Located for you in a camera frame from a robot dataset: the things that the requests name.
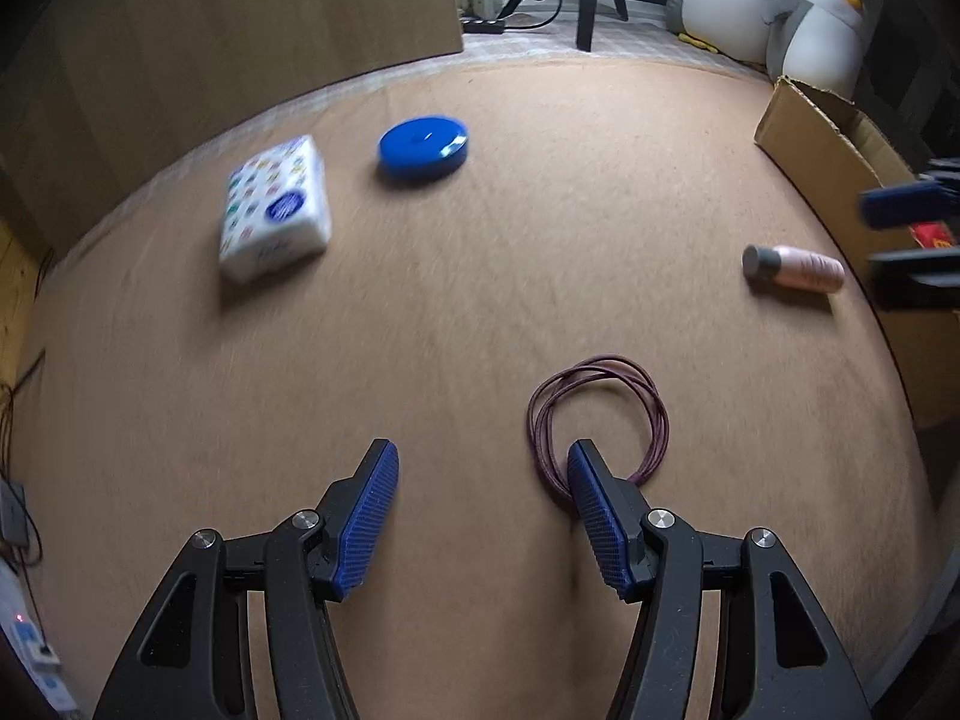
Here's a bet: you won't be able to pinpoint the white power strip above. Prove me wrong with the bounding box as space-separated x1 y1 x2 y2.
0 562 77 713

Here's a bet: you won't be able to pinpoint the dark power adapter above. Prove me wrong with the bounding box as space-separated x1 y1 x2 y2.
0 480 31 547

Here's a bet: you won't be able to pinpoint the blue round lid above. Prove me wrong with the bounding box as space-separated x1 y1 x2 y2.
377 114 471 182

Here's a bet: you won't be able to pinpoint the small pink bottle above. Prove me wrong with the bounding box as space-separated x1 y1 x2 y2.
742 244 846 293

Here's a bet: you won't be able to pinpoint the beige blanket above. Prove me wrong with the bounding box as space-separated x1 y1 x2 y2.
15 52 931 720

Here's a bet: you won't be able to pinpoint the purple hair tie loops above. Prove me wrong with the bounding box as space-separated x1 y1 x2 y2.
525 355 670 503

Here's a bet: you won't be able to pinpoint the patterned tissue pack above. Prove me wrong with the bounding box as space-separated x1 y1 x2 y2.
217 135 332 284

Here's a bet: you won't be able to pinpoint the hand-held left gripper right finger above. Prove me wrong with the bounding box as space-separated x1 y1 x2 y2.
566 440 875 720

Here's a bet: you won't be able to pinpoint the small penguin plush toy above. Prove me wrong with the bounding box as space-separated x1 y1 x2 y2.
763 0 867 98

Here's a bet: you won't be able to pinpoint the wooden board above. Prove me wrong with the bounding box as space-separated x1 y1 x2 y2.
0 0 466 241

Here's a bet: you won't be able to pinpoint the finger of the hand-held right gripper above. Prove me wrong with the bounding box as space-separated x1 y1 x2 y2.
868 247 960 310
859 171 960 230

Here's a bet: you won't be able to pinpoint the cardboard box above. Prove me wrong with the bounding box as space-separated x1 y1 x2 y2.
754 75 960 428

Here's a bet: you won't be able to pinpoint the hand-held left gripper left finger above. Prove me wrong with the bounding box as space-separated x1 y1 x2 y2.
94 439 400 720

